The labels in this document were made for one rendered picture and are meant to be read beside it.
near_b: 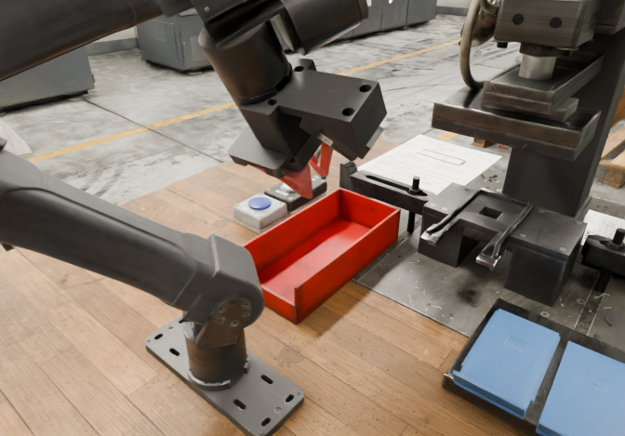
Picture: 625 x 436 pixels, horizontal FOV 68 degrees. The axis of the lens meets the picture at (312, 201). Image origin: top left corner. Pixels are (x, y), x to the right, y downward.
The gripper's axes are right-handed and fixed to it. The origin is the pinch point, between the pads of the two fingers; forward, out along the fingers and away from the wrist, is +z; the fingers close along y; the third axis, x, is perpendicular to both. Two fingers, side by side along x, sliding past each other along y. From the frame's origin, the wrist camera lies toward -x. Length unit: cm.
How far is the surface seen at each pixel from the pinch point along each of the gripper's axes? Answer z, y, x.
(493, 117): 7.8, 20.6, -11.2
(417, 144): 48, 44, 18
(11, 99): 136, 54, 427
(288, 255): 20.9, -2.4, 11.5
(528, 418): 16.2, -8.5, -26.0
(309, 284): 13.1, -7.1, 1.0
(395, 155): 43, 36, 18
